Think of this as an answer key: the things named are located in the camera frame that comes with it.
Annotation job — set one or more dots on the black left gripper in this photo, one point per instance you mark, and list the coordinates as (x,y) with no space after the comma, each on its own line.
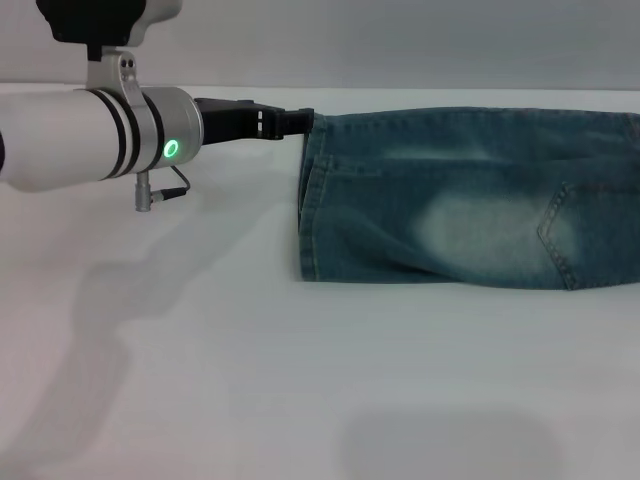
(230,122)

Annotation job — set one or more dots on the blue denim shorts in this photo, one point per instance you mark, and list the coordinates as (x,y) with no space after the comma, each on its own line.
(450,200)

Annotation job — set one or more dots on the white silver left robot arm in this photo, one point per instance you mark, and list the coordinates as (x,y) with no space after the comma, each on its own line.
(75,140)

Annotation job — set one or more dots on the silver camera mount bracket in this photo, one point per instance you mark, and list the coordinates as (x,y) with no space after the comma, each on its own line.
(117,70)

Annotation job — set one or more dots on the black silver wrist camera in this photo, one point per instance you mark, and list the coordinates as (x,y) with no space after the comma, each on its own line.
(100,20)

